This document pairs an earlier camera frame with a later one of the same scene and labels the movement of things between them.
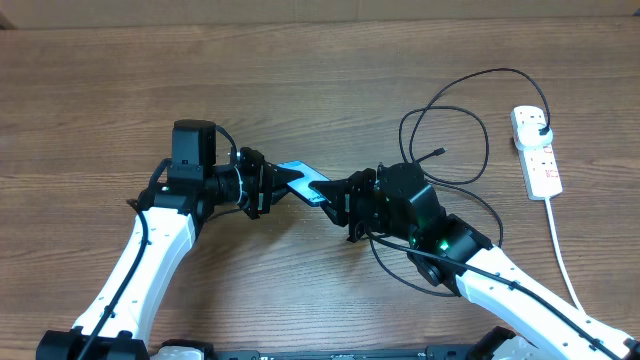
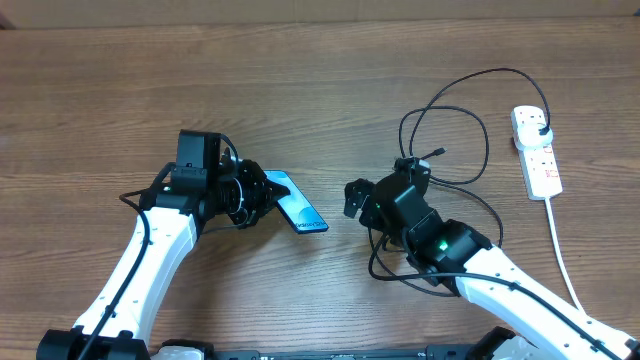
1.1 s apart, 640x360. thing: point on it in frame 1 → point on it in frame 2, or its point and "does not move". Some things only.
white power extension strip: x=538 y=166 does not move
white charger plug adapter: x=528 y=136 does not move
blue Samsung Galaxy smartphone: x=301 y=186 → x=294 y=206
